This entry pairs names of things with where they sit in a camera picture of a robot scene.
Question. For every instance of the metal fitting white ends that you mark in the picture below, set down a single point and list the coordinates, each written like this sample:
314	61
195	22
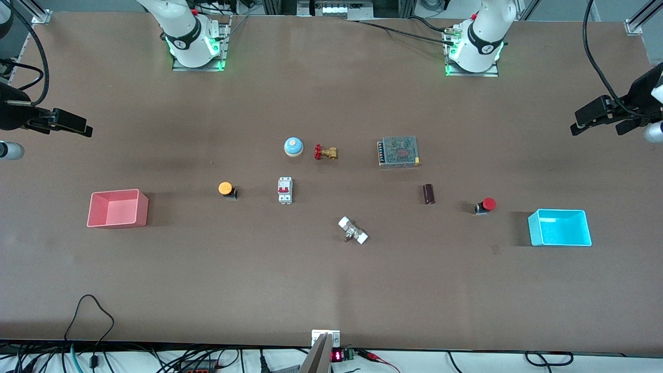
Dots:
353	230

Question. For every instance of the dark brown capacitor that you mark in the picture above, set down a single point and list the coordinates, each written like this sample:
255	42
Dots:
429	194

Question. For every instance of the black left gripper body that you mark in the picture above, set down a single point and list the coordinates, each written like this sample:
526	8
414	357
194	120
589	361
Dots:
638	94

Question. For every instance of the grey metal mount bar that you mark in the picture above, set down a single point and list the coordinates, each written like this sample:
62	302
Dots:
318	357

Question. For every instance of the red push button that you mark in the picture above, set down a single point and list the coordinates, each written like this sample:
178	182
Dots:
487	204

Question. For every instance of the black power strip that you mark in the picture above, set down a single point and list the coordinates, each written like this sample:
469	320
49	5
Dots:
199	367

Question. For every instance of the pink plastic box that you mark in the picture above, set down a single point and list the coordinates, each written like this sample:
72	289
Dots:
118	210

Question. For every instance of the silver electronics box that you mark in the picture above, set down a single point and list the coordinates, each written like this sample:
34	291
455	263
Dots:
336	8

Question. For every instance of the metal mesh power supply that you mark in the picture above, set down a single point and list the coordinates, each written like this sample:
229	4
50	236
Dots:
399	151

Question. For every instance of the yellow push button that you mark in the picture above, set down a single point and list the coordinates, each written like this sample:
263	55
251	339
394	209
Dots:
226	188

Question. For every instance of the blue round knob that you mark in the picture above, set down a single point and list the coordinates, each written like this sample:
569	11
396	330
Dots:
293	146

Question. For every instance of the red digit display module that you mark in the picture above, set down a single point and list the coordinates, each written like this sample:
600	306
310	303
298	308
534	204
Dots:
339	355

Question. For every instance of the white bracket plate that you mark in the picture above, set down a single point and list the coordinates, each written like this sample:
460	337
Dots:
335	335

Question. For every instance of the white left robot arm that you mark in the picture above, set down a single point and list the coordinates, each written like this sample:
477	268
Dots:
479	41

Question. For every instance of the red clip lead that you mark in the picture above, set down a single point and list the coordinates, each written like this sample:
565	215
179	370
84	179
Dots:
375	356

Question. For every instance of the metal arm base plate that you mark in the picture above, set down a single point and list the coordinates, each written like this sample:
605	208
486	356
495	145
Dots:
224	46
492	72

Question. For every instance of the white circuit breaker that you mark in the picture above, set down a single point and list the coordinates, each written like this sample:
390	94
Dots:
285	190

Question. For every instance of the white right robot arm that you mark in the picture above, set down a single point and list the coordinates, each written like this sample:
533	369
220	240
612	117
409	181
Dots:
189	31

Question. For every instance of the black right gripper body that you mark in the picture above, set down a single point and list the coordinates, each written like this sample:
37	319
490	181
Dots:
11	108

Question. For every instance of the aluminium frame profile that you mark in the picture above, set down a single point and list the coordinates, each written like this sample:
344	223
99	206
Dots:
41	13
642	18

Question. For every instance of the cyan plastic box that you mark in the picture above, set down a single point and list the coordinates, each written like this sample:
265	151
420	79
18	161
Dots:
560	228

